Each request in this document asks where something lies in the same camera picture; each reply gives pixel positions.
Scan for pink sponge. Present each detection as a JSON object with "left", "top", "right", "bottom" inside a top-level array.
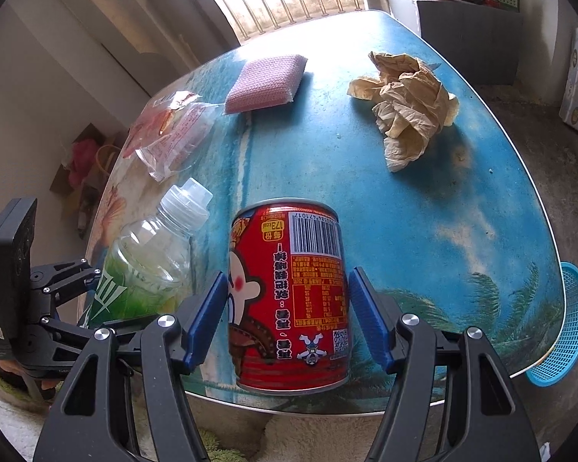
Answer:
[{"left": 224, "top": 55, "right": 309, "bottom": 115}]

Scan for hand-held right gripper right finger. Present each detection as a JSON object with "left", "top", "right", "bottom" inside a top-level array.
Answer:
[{"left": 348, "top": 266, "right": 543, "bottom": 462}]

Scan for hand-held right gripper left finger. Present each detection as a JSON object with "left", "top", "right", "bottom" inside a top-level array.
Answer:
[{"left": 33, "top": 269, "right": 229, "bottom": 462}]

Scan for grey cabinet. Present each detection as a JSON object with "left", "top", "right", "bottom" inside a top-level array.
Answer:
[{"left": 384, "top": 0, "right": 521, "bottom": 87}]

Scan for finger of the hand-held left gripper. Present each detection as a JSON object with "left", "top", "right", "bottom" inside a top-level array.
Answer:
[
  {"left": 41, "top": 315, "right": 160, "bottom": 352},
  {"left": 29, "top": 258, "right": 103, "bottom": 296}
]

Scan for pink cloth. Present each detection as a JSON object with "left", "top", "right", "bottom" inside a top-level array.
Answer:
[{"left": 71, "top": 139, "right": 96, "bottom": 184}]

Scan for green label plastic bottle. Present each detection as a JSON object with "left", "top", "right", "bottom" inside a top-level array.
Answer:
[{"left": 79, "top": 178, "right": 214, "bottom": 330}]

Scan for small clear plastic bag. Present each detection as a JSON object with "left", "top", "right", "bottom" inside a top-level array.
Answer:
[{"left": 137, "top": 102, "right": 221, "bottom": 182}]

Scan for red drink can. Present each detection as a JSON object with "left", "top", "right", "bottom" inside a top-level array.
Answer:
[{"left": 227, "top": 197, "right": 351, "bottom": 392}]

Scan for crumpled beige paper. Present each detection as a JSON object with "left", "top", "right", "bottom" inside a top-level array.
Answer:
[{"left": 348, "top": 50, "right": 460, "bottom": 173}]

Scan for metal balcony railing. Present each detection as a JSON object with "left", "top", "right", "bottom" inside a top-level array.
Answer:
[{"left": 200, "top": 0, "right": 367, "bottom": 39}]

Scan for blue plastic basket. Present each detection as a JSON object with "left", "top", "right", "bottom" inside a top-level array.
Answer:
[{"left": 525, "top": 262, "right": 578, "bottom": 388}]

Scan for beach print folding table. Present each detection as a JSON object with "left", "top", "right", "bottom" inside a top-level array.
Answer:
[{"left": 84, "top": 10, "right": 566, "bottom": 417}]

